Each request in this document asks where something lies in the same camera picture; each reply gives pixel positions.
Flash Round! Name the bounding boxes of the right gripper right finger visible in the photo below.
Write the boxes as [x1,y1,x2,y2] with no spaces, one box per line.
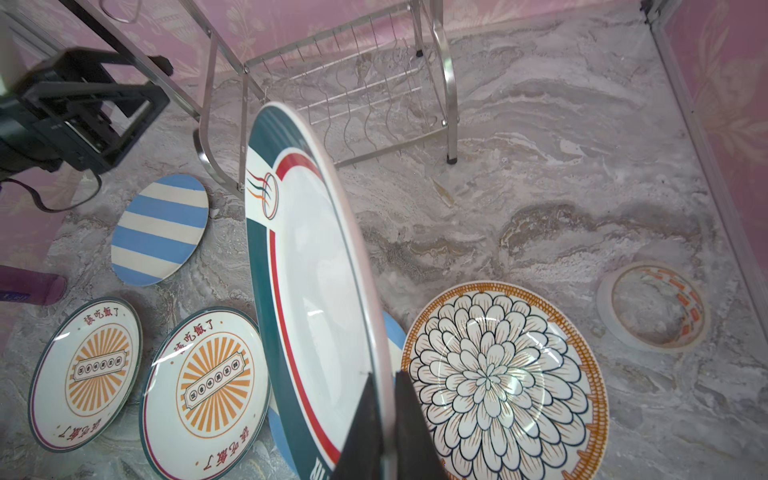
[395,371,448,480]

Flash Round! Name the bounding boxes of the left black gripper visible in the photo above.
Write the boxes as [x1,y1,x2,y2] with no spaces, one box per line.
[1,47,169,180]

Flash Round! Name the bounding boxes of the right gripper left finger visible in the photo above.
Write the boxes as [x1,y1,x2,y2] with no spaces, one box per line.
[331,375,383,480]

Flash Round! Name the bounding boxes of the green red rimmed white plate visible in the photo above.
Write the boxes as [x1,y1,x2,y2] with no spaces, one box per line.
[244,101,397,479]

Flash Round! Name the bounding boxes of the floral pattern plate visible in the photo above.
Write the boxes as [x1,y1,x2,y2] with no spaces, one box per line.
[401,281,609,479]

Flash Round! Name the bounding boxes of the blue striped plate front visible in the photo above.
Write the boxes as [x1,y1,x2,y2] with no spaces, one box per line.
[267,311,406,474]

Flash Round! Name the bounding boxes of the blue striped plate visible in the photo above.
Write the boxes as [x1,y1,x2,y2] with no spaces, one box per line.
[267,311,406,474]
[111,174,209,287]

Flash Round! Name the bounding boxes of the blue striped plate rear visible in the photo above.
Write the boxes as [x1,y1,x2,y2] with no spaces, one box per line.
[111,174,209,287]

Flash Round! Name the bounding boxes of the orange sunburst plate right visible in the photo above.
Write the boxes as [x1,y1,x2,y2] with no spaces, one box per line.
[139,307,271,479]

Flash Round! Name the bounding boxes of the orange sunburst plate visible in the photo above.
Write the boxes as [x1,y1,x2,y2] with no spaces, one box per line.
[139,307,271,479]
[28,297,143,453]

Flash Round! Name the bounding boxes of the purple bottle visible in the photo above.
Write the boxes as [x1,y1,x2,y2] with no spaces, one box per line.
[0,265,67,306]

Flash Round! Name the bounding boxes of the orange sunburst plate left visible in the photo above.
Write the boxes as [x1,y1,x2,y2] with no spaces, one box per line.
[28,297,143,453]

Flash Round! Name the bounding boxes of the tape roll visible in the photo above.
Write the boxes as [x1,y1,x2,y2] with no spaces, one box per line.
[596,261,712,354]

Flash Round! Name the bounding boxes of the silver wire dish rack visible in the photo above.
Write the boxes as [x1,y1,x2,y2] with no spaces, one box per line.
[67,1,459,196]

